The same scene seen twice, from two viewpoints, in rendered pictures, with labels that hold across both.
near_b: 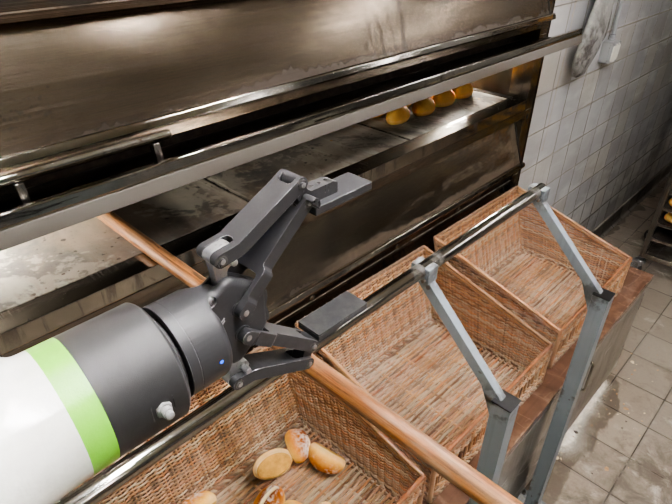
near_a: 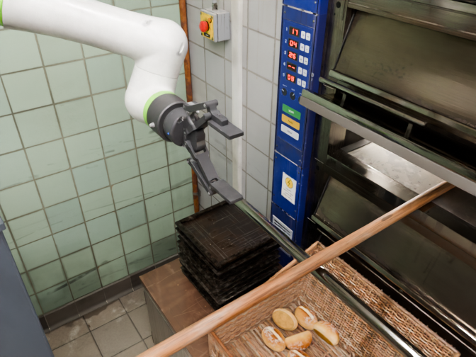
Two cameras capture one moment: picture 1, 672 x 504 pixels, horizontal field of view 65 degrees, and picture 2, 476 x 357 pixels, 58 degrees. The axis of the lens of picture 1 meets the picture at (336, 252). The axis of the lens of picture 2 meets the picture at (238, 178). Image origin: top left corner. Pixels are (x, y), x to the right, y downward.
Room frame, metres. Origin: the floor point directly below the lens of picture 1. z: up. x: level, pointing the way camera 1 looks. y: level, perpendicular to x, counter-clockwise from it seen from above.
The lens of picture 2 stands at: (0.56, -0.64, 1.90)
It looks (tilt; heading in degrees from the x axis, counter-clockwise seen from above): 35 degrees down; 101
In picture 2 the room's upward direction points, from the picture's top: straight up
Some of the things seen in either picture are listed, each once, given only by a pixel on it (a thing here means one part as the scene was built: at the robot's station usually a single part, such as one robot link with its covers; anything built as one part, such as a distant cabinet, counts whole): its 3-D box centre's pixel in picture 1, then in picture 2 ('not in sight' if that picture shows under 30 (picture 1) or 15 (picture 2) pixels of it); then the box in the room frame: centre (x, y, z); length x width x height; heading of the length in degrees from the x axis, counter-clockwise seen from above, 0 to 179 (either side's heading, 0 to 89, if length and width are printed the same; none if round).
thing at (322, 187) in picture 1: (310, 183); (217, 112); (0.40, 0.02, 1.57); 0.05 x 0.01 x 0.03; 136
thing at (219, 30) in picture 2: not in sight; (214, 24); (0.17, 0.97, 1.46); 0.10 x 0.07 x 0.10; 136
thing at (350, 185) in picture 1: (333, 192); (225, 127); (0.42, 0.00, 1.55); 0.07 x 0.03 x 0.01; 136
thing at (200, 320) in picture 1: (214, 325); (189, 132); (0.32, 0.10, 1.48); 0.09 x 0.07 x 0.08; 136
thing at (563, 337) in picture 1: (531, 265); not in sight; (1.52, -0.68, 0.72); 0.56 x 0.49 x 0.28; 135
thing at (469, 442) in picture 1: (426, 354); not in sight; (1.09, -0.25, 0.72); 0.56 x 0.49 x 0.28; 134
